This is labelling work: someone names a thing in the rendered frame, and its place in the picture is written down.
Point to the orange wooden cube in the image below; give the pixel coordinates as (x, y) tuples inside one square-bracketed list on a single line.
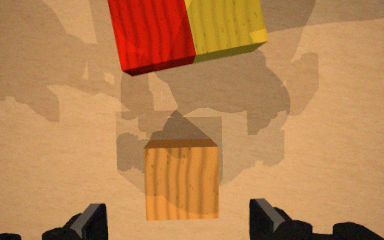
[(181, 179)]

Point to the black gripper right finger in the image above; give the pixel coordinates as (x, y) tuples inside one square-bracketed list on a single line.
[(264, 217)]

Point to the yellow cube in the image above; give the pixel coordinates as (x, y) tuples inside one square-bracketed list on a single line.
[(223, 28)]

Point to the red wooden cube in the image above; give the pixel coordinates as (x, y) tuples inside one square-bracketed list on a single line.
[(151, 35)]

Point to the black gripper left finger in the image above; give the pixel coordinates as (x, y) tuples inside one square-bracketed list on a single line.
[(91, 225)]

